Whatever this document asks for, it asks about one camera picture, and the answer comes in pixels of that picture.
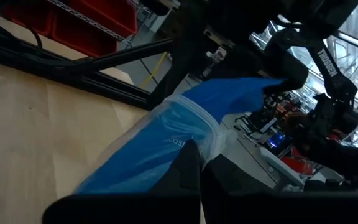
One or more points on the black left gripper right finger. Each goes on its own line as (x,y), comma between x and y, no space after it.
(222,186)

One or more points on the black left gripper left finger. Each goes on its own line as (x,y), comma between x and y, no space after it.
(182,177)

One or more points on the clear zip plastic bag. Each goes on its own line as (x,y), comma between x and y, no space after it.
(211,130)

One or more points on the blue bandage strip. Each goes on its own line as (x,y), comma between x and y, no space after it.
(235,96)

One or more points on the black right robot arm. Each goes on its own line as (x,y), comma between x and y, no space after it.
(337,90)

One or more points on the red storage bin shelf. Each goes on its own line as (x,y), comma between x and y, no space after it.
(104,15)

